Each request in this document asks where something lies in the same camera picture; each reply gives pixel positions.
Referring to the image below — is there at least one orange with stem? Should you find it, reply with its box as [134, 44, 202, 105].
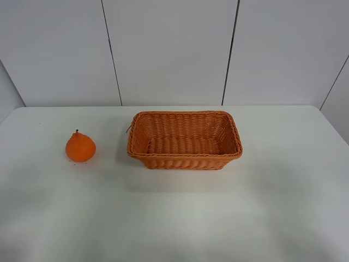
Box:
[65, 129, 97, 163]

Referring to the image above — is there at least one orange wicker basket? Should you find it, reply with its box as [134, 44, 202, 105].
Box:
[127, 111, 243, 170]

